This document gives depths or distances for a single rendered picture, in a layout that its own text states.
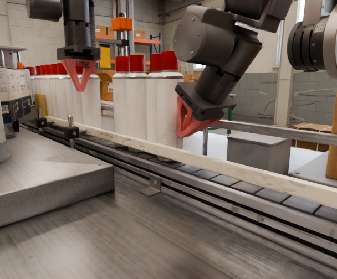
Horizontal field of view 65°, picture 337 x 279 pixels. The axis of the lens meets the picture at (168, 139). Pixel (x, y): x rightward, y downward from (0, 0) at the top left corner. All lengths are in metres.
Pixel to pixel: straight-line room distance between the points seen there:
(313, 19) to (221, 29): 0.52
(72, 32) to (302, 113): 5.95
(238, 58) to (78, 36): 0.38
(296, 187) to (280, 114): 6.23
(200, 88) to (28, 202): 0.31
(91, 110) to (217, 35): 0.49
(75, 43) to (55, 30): 7.98
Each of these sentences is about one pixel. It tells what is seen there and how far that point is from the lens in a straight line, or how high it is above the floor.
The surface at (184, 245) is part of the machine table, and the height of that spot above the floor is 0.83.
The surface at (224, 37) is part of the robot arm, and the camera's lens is 0.37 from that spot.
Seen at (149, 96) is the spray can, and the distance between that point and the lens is 0.54.
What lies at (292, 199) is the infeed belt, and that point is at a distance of 0.39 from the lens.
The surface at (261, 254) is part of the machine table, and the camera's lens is 0.36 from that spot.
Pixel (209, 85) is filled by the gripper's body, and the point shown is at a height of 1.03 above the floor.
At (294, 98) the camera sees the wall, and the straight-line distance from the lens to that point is 6.45.
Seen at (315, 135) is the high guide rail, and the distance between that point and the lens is 0.42.
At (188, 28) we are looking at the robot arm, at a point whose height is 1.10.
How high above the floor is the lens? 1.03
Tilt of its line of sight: 13 degrees down
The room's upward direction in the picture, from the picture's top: straight up
